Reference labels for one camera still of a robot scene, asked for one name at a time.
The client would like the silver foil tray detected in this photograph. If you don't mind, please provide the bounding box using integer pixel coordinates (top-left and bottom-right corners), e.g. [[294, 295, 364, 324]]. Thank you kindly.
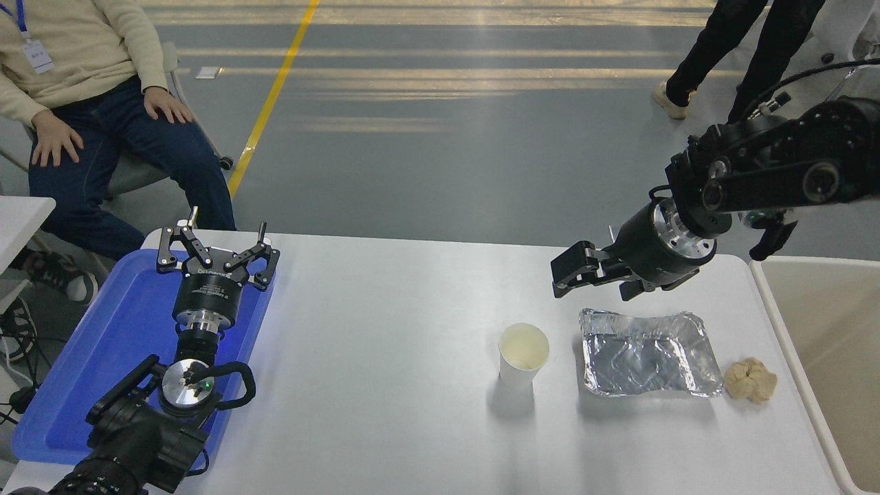
[[579, 307, 724, 398]]

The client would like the black power plug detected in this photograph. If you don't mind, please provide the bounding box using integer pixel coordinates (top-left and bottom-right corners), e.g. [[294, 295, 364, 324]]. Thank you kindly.
[[8, 386, 39, 415]]

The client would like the white paper cup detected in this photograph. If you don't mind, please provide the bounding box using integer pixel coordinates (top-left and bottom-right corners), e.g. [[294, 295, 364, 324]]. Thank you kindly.
[[498, 323, 551, 390]]

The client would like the person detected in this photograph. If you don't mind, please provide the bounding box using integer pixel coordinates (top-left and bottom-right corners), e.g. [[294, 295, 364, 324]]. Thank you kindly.
[[0, 0, 238, 303], [652, 0, 826, 124]]

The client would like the name badge on blue lanyard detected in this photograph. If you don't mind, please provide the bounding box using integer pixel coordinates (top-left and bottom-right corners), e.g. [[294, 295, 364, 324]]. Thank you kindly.
[[0, 0, 55, 75]]

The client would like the blue plastic tray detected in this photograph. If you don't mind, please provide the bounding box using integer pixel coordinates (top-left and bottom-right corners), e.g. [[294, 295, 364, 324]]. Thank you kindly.
[[10, 249, 274, 468]]

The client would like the person's left hand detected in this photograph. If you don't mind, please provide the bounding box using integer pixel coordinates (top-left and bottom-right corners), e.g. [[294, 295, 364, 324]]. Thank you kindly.
[[142, 85, 196, 126]]

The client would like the person's right hand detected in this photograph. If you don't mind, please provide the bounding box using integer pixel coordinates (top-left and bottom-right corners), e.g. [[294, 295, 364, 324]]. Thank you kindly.
[[30, 109, 85, 168]]

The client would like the black floor cable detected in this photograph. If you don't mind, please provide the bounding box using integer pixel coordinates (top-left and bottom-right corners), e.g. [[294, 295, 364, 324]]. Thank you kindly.
[[0, 297, 41, 364]]

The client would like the large pale bin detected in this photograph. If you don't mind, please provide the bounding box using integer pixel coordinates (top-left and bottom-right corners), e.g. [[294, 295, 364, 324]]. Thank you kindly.
[[749, 256, 880, 495]]

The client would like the grey wheeled chair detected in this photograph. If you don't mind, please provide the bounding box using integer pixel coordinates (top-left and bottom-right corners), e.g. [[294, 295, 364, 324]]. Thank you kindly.
[[0, 41, 234, 199]]

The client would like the crumpled tan paper ball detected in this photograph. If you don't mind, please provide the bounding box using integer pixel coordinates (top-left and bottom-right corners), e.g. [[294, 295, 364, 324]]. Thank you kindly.
[[723, 357, 778, 405]]

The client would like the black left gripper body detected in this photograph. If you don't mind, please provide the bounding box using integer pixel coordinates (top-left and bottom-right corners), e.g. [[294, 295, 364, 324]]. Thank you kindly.
[[173, 245, 251, 325]]

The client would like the white side table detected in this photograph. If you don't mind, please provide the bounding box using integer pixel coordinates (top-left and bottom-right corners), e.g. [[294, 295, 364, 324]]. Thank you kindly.
[[0, 195, 57, 276]]

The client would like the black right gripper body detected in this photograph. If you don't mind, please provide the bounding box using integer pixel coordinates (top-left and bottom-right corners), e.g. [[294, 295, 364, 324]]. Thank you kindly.
[[610, 203, 699, 291]]

